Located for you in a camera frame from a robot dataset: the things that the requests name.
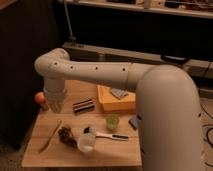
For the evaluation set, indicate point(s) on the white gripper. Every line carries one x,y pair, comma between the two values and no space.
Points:
55,99

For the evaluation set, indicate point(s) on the grey cloth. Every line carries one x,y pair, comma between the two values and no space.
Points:
118,93

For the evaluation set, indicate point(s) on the orange apple toy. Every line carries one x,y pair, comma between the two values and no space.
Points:
40,99

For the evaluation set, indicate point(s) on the striped brown block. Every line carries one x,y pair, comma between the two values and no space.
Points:
82,106

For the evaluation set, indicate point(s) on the brown dried flower bunch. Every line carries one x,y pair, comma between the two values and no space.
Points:
66,136

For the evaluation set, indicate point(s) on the metal shelf rack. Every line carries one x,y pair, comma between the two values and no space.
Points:
160,33

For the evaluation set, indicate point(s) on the wooden fork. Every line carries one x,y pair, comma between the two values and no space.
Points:
50,137

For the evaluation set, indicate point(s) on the blue sponge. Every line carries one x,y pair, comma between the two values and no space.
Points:
133,122

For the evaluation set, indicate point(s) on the white bowl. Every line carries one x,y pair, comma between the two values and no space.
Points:
86,142

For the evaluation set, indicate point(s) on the green plastic cup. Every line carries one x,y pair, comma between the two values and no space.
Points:
112,122

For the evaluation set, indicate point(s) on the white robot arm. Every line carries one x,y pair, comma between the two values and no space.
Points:
166,102

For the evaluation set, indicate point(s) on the yellow plastic bin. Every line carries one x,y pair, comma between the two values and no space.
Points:
110,103

